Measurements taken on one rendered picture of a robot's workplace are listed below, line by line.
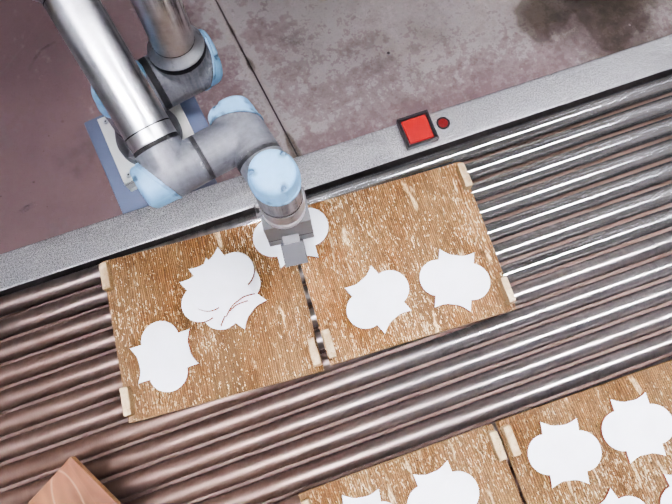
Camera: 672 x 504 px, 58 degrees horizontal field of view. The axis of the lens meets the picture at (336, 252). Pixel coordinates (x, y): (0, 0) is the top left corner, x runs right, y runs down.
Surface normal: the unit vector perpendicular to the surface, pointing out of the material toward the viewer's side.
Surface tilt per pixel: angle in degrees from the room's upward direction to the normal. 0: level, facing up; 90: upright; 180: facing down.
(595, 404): 0
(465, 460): 0
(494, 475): 0
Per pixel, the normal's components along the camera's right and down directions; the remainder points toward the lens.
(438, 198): -0.02, -0.25
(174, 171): 0.26, 0.15
